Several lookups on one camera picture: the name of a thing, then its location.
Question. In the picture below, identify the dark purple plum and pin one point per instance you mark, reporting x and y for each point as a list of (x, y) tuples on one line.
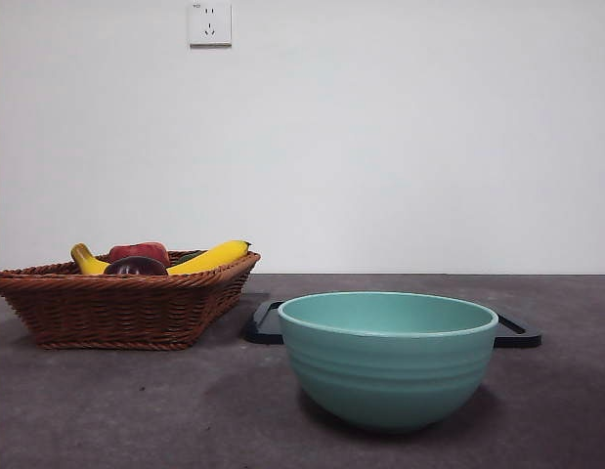
[(136, 268)]

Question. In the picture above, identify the brown wicker basket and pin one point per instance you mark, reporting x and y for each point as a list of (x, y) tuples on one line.
[(121, 312)]

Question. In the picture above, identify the red apple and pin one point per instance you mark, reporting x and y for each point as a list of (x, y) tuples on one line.
[(138, 250)]

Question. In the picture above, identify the white wall power socket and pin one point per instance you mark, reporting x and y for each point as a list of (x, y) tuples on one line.
[(210, 24)]

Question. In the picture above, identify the yellow banana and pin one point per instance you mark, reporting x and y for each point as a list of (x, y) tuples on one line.
[(209, 259)]

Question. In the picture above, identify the teal ceramic bowl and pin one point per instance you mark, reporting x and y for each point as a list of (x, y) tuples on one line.
[(387, 371)]

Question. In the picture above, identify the black rectangular tray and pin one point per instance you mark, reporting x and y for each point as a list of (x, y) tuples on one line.
[(263, 337)]

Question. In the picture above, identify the green vegetable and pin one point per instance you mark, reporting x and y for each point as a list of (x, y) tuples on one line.
[(187, 257)]

